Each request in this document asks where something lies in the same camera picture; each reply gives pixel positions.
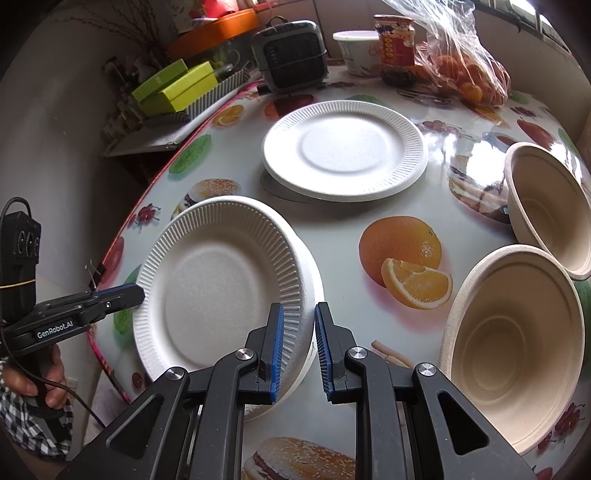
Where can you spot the bright green box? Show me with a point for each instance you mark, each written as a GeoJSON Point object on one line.
{"type": "Point", "coordinates": [189, 87]}

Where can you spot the person's left hand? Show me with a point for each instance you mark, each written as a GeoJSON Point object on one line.
{"type": "Point", "coordinates": [18, 383]}

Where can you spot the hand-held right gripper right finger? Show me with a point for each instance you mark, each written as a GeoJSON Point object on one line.
{"type": "Point", "coordinates": [323, 350]}

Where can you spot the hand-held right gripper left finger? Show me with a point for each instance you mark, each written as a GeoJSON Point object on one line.
{"type": "Point", "coordinates": [277, 350]}

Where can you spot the grey flat board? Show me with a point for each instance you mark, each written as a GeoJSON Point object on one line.
{"type": "Point", "coordinates": [143, 138]}

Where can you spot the fruit print tablecloth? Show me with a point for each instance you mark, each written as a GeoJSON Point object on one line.
{"type": "Point", "coordinates": [332, 240]}

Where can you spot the grey corrugated tray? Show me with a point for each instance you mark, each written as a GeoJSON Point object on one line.
{"type": "Point", "coordinates": [217, 94]}

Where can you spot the small grey desktop fan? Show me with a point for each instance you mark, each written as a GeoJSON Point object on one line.
{"type": "Point", "coordinates": [291, 55]}

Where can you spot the red label glass jar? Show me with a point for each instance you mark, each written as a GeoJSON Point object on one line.
{"type": "Point", "coordinates": [397, 50]}

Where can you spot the white foam plate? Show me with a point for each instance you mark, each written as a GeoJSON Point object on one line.
{"type": "Point", "coordinates": [309, 295]}
{"type": "Point", "coordinates": [344, 143]}
{"type": "Point", "coordinates": [217, 290]}
{"type": "Point", "coordinates": [323, 194]}

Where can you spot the plastic bag of oranges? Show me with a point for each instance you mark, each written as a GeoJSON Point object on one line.
{"type": "Point", "coordinates": [471, 74]}

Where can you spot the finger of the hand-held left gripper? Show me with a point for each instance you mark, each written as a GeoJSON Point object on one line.
{"type": "Point", "coordinates": [124, 293]}
{"type": "Point", "coordinates": [99, 313]}

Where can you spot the red box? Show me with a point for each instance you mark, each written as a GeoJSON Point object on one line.
{"type": "Point", "coordinates": [219, 5]}

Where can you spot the white plastic tub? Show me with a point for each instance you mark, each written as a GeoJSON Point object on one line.
{"type": "Point", "coordinates": [358, 50]}

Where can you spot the black binder clip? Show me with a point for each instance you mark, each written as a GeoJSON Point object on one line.
{"type": "Point", "coordinates": [98, 272]}

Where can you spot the dried branches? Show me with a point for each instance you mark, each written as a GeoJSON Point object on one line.
{"type": "Point", "coordinates": [115, 32]}

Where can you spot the beige pulp bowl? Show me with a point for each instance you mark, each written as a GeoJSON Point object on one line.
{"type": "Point", "coordinates": [549, 207]}
{"type": "Point", "coordinates": [508, 350]}

